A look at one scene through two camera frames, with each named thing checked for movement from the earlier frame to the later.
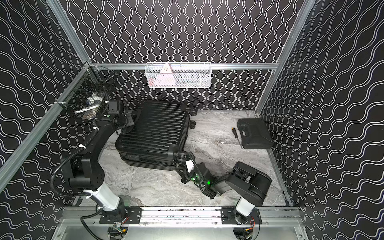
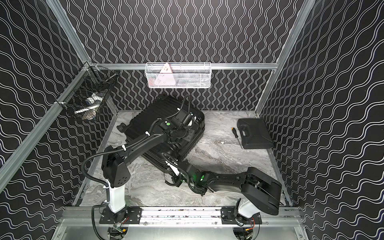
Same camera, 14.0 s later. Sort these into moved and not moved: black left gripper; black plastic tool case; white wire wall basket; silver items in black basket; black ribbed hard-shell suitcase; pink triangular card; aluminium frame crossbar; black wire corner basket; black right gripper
Moved: black left gripper; black ribbed hard-shell suitcase; black right gripper
Not moved: black plastic tool case; aluminium frame crossbar; white wire wall basket; pink triangular card; black wire corner basket; silver items in black basket
